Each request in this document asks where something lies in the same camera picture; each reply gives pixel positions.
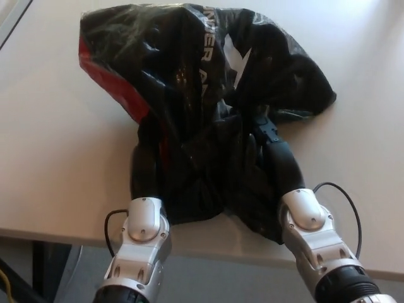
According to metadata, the grey metal desk leg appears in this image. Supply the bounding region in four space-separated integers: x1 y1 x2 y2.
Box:
31 239 86 303

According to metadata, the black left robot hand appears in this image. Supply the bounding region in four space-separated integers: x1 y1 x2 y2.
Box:
130 145 165 201

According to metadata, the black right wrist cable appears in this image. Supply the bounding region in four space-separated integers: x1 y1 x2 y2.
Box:
312 181 362 258

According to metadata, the black plastic bag white logo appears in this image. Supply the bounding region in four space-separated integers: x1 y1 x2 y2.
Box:
78 2 338 246

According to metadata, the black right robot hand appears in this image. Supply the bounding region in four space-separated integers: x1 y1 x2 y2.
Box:
246 114 307 196

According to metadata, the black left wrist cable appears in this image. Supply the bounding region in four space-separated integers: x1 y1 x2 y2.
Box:
104 209 129 258

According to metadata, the yellow cable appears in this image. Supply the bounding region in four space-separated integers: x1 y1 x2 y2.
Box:
0 267 15 303

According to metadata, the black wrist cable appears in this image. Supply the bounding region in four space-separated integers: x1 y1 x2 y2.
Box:
312 181 362 258
104 209 129 258

